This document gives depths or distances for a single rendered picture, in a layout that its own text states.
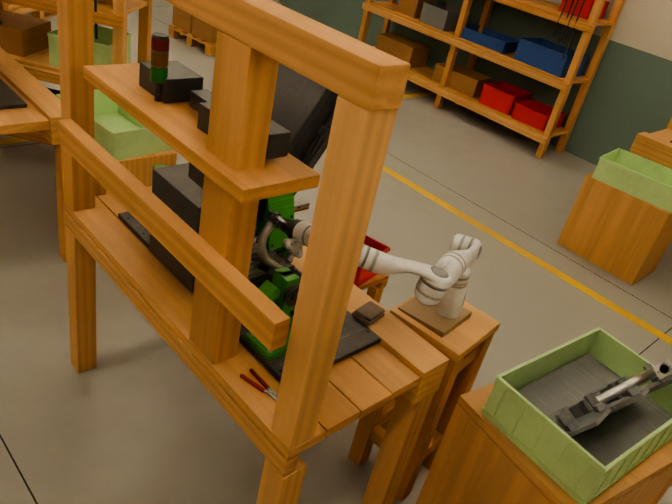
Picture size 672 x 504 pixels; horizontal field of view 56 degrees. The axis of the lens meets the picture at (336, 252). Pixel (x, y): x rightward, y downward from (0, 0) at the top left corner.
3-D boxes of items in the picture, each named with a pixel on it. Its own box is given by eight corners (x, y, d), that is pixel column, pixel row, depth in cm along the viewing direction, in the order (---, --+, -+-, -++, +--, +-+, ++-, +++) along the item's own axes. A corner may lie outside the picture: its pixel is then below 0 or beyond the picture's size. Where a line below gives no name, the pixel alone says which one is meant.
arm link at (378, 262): (370, 250, 184) (360, 273, 188) (454, 284, 185) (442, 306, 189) (373, 237, 192) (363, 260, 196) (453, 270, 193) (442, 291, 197)
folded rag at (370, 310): (368, 326, 219) (370, 320, 218) (350, 315, 223) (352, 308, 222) (384, 316, 227) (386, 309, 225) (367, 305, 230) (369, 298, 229)
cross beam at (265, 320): (72, 141, 233) (71, 118, 228) (285, 345, 159) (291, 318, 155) (58, 142, 230) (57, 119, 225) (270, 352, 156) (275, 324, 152)
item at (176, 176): (192, 239, 245) (198, 160, 227) (236, 280, 228) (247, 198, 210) (148, 250, 233) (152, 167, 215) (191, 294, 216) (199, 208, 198)
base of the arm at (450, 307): (446, 302, 248) (456, 265, 239) (464, 314, 242) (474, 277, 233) (431, 309, 242) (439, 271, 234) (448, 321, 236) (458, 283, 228)
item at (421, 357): (208, 198, 306) (211, 171, 298) (438, 390, 221) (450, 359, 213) (182, 203, 297) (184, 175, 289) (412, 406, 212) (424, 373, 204)
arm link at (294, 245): (280, 243, 197) (293, 249, 193) (300, 215, 199) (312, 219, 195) (296, 258, 203) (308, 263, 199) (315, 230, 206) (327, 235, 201)
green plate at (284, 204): (280, 238, 230) (279, 182, 222) (295, 243, 224) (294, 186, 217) (255, 244, 222) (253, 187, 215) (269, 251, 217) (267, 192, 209)
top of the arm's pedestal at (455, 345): (432, 290, 264) (434, 282, 262) (497, 330, 249) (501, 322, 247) (387, 317, 242) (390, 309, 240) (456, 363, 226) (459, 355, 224)
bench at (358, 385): (196, 318, 344) (210, 175, 299) (387, 520, 260) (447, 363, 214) (69, 362, 299) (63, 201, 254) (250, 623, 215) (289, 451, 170)
